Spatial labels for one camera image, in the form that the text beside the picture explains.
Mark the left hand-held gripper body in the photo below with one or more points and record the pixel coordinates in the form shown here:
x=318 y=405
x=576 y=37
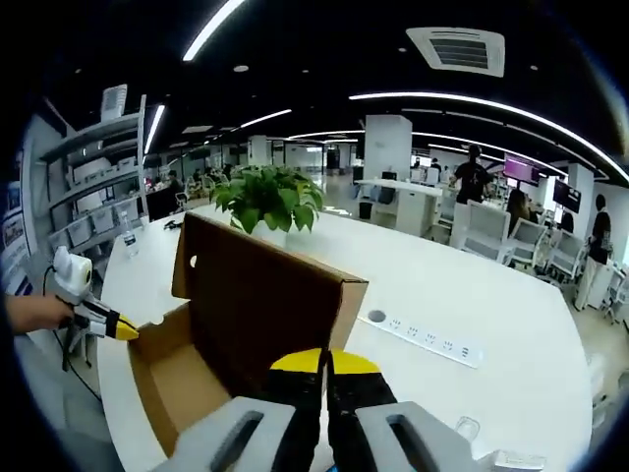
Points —
x=74 y=270

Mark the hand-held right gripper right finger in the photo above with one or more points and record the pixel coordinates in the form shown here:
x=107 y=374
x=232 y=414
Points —
x=359 y=393

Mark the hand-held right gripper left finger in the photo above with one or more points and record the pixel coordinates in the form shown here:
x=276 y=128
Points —
x=295 y=393

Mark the brown cardboard shoe box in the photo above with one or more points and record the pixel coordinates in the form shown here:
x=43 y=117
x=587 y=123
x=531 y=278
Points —
x=255 y=305

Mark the person's left hand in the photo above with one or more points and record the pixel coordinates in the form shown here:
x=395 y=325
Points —
x=54 y=314

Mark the row of white storage bins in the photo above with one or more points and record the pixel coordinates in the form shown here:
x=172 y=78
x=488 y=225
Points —
x=103 y=221

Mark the clear plastic water bottle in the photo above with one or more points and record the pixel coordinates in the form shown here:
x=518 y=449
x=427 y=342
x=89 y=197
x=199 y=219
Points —
x=130 y=236

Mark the blue white poster board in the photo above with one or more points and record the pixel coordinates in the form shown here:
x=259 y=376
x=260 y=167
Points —
x=15 y=236

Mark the white table power strip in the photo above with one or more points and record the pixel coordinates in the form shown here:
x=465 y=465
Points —
x=422 y=336

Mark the grey storage shelf rack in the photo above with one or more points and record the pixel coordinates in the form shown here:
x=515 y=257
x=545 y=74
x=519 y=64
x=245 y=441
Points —
x=74 y=147

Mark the black waste bin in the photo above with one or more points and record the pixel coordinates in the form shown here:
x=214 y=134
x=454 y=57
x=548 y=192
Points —
x=366 y=210

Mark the white cabinet desk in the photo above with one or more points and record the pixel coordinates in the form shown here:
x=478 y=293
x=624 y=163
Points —
x=408 y=201

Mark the green plant in white pot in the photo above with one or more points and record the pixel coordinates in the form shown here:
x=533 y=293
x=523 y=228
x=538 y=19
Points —
x=268 y=196

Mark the row of white office chairs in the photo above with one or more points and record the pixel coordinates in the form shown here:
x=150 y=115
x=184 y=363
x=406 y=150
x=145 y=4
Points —
x=486 y=226

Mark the curved ceiling light strip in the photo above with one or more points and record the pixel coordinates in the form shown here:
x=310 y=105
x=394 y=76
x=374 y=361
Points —
x=491 y=103

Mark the white ceiling air vent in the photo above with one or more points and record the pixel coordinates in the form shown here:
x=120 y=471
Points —
x=457 y=51

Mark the purple wall screen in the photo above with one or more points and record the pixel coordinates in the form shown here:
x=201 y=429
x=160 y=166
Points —
x=522 y=169

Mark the dark wall monitor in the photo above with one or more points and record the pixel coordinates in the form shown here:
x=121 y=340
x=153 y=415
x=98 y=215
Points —
x=567 y=195

